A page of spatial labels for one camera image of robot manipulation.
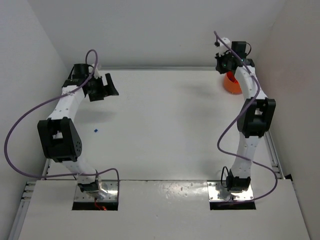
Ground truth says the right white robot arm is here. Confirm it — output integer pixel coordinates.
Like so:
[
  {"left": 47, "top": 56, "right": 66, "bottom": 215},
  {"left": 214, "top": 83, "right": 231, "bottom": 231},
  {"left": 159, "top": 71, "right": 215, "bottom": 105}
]
[{"left": 215, "top": 38, "right": 276, "bottom": 192}]

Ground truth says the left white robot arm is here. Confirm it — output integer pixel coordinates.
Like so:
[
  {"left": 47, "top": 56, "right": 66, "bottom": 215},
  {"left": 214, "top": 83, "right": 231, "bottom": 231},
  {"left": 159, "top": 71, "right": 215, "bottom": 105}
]
[{"left": 37, "top": 63, "right": 119, "bottom": 199}]

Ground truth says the orange round divided container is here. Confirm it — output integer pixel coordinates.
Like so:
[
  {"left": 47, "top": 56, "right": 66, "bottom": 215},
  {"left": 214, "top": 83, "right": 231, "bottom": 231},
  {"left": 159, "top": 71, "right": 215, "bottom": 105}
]
[{"left": 223, "top": 71, "right": 242, "bottom": 95}]

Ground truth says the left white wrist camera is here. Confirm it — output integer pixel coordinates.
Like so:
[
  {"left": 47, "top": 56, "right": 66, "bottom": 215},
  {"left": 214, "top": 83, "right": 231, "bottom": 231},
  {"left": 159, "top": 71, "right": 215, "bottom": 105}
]
[{"left": 91, "top": 64, "right": 101, "bottom": 79}]

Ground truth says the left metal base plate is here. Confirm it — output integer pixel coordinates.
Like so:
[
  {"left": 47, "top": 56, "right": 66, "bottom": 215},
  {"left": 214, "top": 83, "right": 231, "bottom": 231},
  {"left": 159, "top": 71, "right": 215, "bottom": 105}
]
[{"left": 74, "top": 180, "right": 118, "bottom": 203}]

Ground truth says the metal base plate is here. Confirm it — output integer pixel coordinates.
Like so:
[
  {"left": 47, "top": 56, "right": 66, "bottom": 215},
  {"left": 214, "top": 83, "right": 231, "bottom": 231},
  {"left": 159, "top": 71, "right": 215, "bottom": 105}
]
[
  {"left": 207, "top": 181, "right": 254, "bottom": 203},
  {"left": 74, "top": 180, "right": 118, "bottom": 203}
]

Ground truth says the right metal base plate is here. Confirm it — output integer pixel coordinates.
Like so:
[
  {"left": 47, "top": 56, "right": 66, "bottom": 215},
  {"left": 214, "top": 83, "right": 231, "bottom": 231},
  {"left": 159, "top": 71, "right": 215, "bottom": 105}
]
[{"left": 207, "top": 181, "right": 254, "bottom": 203}]

